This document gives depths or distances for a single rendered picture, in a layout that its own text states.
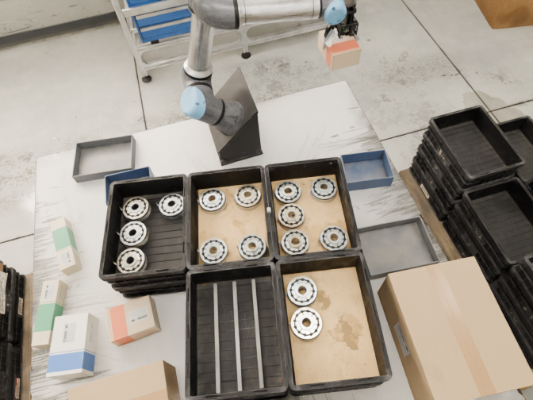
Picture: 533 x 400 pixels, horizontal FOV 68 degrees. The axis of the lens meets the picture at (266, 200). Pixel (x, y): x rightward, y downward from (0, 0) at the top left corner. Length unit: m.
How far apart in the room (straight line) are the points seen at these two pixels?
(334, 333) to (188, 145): 1.10
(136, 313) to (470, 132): 1.87
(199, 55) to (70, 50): 2.53
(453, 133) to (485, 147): 0.17
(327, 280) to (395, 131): 1.72
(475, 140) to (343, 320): 1.35
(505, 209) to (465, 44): 1.80
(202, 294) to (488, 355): 0.92
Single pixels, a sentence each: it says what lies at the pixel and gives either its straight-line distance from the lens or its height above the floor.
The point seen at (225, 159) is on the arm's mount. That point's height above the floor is 0.73.
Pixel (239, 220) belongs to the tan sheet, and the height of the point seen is 0.83.
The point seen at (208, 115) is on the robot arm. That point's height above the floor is 1.01.
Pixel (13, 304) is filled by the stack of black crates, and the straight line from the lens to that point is 2.45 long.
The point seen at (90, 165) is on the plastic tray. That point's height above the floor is 0.70.
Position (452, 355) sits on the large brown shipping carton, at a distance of 1.38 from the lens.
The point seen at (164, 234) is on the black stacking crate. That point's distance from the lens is 1.57.
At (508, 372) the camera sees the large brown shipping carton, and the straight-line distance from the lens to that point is 1.43.
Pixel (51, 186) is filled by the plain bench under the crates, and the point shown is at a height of 0.70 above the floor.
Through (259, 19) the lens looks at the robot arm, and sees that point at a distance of 1.36.
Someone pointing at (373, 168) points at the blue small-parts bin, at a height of 0.70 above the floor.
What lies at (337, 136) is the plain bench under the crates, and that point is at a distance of 1.93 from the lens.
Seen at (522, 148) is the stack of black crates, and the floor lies 0.27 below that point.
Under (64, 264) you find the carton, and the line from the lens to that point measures 1.76.
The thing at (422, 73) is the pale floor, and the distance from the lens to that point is 3.40.
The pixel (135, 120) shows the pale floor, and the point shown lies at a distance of 3.17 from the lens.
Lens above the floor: 2.17
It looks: 59 degrees down
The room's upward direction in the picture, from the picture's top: 6 degrees counter-clockwise
